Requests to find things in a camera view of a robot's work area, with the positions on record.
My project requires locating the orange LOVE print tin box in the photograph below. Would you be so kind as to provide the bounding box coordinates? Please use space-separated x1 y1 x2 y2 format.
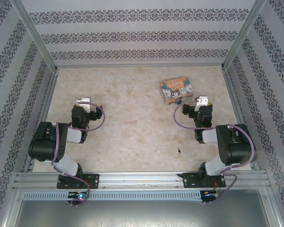
160 76 196 106

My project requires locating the left controller circuit board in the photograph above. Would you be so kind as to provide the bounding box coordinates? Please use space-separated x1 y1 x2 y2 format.
67 192 89 201

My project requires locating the controller circuit board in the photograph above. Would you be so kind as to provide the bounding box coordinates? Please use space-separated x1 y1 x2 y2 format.
202 191 219 202
67 192 89 201

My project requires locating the right controller circuit board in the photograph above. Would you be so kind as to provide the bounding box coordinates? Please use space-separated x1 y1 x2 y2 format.
202 191 219 202

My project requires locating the grey metal shelf panel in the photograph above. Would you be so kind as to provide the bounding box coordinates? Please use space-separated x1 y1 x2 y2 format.
13 200 281 227

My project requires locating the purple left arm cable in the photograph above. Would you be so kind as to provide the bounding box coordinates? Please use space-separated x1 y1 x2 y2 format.
51 103 106 206

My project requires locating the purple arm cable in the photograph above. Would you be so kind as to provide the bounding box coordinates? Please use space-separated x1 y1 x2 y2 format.
174 103 256 204
51 103 106 206

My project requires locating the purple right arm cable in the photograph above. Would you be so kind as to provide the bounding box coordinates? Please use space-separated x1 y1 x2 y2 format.
174 103 256 204

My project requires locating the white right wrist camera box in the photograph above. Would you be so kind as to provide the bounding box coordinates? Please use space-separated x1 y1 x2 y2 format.
195 96 209 111

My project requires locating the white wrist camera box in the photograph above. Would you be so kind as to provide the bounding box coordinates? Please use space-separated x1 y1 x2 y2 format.
195 96 209 111
76 97 92 112

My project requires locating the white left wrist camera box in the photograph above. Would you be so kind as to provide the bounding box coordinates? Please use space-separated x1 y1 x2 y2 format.
76 97 92 112

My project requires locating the aluminium side rail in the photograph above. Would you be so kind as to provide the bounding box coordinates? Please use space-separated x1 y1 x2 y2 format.
222 67 260 170
23 68 60 172

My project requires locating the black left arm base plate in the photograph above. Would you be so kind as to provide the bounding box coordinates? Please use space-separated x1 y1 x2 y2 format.
57 174 100 189

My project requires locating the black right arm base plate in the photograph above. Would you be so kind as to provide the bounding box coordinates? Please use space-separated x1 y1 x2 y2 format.
181 173 227 189

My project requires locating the aluminium mounting rail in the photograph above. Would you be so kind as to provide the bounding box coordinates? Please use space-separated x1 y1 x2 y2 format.
13 172 272 190

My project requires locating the grey slotted cable duct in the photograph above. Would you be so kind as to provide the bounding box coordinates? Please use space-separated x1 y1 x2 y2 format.
22 191 202 202

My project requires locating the aluminium frame post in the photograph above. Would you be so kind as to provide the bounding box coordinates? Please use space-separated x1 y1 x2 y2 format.
221 0 267 70
13 0 59 72

